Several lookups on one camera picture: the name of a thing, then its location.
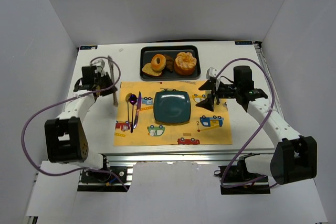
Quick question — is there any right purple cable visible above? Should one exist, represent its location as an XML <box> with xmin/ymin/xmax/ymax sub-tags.
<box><xmin>215</xmin><ymin>58</ymin><xmax>275</xmax><ymax>189</ymax></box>

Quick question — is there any teal square plate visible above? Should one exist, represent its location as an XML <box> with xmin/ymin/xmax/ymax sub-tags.
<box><xmin>153</xmin><ymin>91</ymin><xmax>191</xmax><ymax>125</ymax></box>

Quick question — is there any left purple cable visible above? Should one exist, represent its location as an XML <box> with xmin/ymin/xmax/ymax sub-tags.
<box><xmin>20</xmin><ymin>56</ymin><xmax>129</xmax><ymax>191</ymax></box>

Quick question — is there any dark brown pastry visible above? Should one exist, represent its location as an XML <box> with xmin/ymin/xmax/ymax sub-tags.
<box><xmin>164</xmin><ymin>55</ymin><xmax>175</xmax><ymax>72</ymax></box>

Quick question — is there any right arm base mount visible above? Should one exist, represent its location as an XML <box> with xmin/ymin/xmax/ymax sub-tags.
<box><xmin>220</xmin><ymin>157</ymin><xmax>270</xmax><ymax>195</ymax></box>

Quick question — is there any purple iridescent spoon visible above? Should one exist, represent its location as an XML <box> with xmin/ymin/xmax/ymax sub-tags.
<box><xmin>129</xmin><ymin>93</ymin><xmax>138</xmax><ymax>133</ymax></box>

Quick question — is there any iridescent purple knife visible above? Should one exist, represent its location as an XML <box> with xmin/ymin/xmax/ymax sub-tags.
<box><xmin>133</xmin><ymin>92</ymin><xmax>142</xmax><ymax>129</ymax></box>

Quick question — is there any gold iridescent spoon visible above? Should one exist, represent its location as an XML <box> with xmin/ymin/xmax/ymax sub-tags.
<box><xmin>125</xmin><ymin>93</ymin><xmax>132</xmax><ymax>126</ymax></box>

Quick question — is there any orange bundt cake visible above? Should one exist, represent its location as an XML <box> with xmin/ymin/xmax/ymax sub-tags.
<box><xmin>174</xmin><ymin>52</ymin><xmax>197</xmax><ymax>76</ymax></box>

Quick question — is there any bread slice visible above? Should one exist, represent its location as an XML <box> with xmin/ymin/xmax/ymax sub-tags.
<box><xmin>141</xmin><ymin>63</ymin><xmax>162</xmax><ymax>77</ymax></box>

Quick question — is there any glazed orange donut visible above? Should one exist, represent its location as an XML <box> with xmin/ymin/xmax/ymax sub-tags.
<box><xmin>151</xmin><ymin>54</ymin><xmax>166</xmax><ymax>71</ymax></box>

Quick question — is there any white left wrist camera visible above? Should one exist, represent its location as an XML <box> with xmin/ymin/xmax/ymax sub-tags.
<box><xmin>90</xmin><ymin>59</ymin><xmax>105</xmax><ymax>72</ymax></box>

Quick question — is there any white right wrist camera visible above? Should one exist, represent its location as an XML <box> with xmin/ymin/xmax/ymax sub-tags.
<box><xmin>206</xmin><ymin>67</ymin><xmax>218</xmax><ymax>80</ymax></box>

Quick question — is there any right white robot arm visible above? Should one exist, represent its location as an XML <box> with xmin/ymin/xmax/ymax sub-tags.
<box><xmin>197</xmin><ymin>66</ymin><xmax>317</xmax><ymax>185</ymax></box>

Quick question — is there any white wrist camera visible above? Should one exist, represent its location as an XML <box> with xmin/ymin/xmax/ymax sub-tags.
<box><xmin>90</xmin><ymin>59</ymin><xmax>105</xmax><ymax>72</ymax></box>
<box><xmin>206</xmin><ymin>67</ymin><xmax>218</xmax><ymax>80</ymax></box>

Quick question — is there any yellow vehicle print placemat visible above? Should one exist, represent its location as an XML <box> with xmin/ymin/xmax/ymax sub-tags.
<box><xmin>114</xmin><ymin>81</ymin><xmax>233</xmax><ymax>146</ymax></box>

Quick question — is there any black baking tray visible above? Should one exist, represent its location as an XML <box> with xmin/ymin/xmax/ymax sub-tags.
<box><xmin>140</xmin><ymin>45</ymin><xmax>201</xmax><ymax>81</ymax></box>

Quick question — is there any purple cable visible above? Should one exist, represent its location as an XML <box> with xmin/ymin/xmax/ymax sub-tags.
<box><xmin>215</xmin><ymin>58</ymin><xmax>275</xmax><ymax>189</ymax></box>
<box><xmin>20</xmin><ymin>56</ymin><xmax>129</xmax><ymax>191</ymax></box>

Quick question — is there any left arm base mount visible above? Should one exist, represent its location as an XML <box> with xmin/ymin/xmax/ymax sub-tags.
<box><xmin>77</xmin><ymin>166</ymin><xmax>131</xmax><ymax>193</ymax></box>

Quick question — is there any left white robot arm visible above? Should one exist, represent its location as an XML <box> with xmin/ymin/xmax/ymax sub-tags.
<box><xmin>45</xmin><ymin>61</ymin><xmax>117</xmax><ymax>170</ymax></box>

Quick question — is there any aluminium frame rail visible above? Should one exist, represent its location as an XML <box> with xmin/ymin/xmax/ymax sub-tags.
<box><xmin>48</xmin><ymin>151</ymin><xmax>279</xmax><ymax>167</ymax></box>

